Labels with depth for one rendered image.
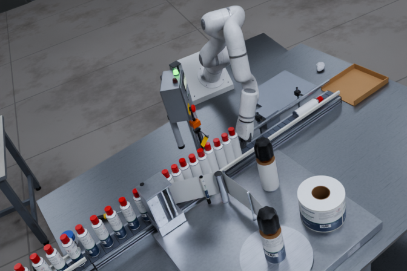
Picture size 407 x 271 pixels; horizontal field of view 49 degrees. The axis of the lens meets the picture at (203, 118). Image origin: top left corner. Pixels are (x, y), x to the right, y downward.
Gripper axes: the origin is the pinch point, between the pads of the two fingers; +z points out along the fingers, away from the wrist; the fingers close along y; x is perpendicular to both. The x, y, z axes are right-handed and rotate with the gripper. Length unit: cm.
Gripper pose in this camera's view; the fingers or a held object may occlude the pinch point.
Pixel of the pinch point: (243, 144)
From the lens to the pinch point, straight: 239.1
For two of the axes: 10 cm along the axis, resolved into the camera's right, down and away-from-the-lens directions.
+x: 8.3, -2.0, 5.2
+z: -0.7, 8.9, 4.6
